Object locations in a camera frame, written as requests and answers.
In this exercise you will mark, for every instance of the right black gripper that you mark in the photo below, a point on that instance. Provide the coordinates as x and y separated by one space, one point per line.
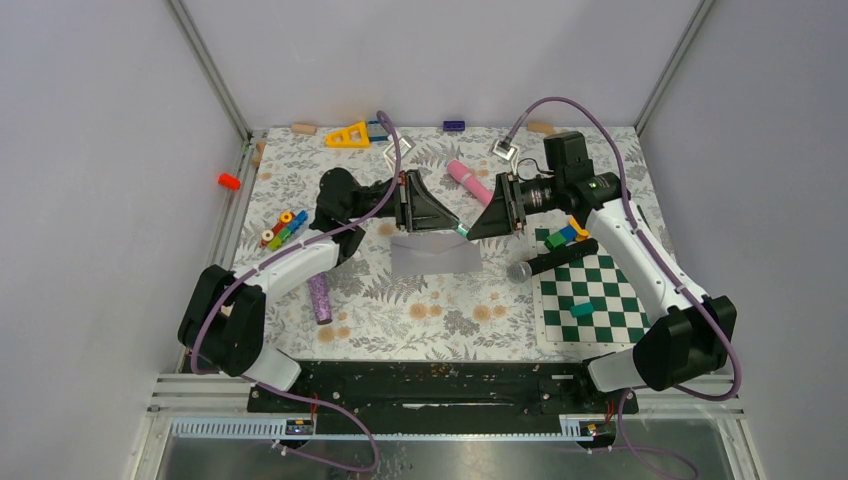
502 216

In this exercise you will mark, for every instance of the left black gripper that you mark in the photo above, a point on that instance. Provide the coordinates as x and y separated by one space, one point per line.
416 208

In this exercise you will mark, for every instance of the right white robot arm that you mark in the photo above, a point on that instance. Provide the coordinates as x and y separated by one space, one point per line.
690 329

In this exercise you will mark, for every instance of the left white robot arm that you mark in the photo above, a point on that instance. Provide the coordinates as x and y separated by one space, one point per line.
225 318

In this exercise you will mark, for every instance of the pink toy microphone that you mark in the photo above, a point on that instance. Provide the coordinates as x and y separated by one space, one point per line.
466 178

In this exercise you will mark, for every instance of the black microphone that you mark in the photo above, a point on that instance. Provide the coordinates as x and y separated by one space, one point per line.
522 271

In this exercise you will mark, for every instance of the floral table mat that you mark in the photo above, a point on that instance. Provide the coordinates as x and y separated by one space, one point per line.
378 316

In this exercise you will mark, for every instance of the lego toy on chessboard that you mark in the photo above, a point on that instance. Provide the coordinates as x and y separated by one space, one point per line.
572 232

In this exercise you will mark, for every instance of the dark purple lego brick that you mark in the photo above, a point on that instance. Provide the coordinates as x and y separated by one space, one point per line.
454 126

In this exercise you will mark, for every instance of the blue grey lego brick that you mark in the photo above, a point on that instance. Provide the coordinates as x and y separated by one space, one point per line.
376 132

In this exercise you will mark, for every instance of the wooden block right back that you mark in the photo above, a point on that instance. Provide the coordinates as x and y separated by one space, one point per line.
541 128

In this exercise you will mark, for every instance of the wooden block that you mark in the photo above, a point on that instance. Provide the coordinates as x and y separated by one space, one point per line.
303 129
541 128

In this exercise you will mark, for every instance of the yellow triangle toy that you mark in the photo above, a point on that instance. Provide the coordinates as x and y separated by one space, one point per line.
353 136

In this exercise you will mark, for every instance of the teal block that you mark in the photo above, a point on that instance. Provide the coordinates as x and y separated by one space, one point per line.
582 310

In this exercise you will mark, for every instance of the green white chessboard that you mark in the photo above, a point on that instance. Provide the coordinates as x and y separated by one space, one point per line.
619 319

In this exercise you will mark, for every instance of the purple glitter microphone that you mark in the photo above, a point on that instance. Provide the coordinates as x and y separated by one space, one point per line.
319 296

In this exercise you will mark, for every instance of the wooden block left back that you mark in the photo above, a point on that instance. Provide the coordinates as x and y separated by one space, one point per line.
303 129

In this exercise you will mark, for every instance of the colourful lego toy stack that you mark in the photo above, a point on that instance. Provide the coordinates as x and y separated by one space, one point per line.
288 224

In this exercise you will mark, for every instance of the orange red cylinder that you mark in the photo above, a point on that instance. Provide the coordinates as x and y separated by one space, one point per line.
229 182

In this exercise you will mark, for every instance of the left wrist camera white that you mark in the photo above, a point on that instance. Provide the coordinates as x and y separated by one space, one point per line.
397 150

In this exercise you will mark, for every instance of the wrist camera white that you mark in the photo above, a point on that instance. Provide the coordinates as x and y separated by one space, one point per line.
397 150
504 149

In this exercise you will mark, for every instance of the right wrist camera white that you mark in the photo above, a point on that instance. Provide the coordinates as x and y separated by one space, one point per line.
504 149

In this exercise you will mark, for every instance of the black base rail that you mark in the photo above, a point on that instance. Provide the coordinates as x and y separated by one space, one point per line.
432 398

